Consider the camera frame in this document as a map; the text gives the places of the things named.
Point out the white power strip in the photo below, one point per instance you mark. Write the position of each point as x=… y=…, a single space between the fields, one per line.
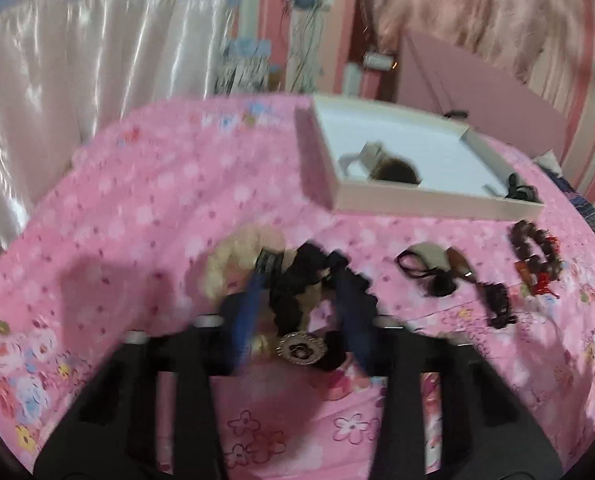
x=377 y=60

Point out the white shallow cardboard box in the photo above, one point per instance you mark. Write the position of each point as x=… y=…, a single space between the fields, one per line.
x=402 y=130

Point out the blue and white satin curtain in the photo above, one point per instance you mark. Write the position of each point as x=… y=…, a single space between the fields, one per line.
x=77 y=85

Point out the pink padded headboard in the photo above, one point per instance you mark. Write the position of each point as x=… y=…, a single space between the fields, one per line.
x=457 y=80

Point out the brown hair clip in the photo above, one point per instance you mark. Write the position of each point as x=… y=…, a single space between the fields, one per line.
x=460 y=262

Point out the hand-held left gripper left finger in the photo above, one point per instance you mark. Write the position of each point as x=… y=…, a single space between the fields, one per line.
x=245 y=315

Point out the black ruffled scrunchie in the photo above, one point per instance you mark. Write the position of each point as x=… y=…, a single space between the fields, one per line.
x=302 y=280

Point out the light blue gift bag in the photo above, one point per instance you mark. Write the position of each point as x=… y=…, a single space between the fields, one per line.
x=247 y=47

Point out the white small pillow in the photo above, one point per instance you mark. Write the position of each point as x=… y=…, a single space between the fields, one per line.
x=547 y=161

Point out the pink floral bed sheet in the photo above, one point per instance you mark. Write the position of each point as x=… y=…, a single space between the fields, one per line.
x=152 y=200

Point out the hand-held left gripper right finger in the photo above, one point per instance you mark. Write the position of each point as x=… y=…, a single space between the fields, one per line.
x=352 y=320

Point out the black floral tote bag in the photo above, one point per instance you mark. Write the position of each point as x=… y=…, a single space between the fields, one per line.
x=242 y=72

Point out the small black scrunchie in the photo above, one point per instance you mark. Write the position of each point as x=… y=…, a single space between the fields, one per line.
x=497 y=302

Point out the black hair claw clip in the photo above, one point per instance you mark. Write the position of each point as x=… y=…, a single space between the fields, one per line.
x=520 y=189

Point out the pink patterned curtain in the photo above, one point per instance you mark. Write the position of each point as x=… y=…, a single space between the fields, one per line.
x=467 y=5

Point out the cream ruffled scrunchie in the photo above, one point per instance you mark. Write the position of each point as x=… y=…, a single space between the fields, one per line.
x=232 y=260

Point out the dark blue patterned cloth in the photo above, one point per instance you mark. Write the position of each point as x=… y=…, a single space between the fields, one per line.
x=585 y=210

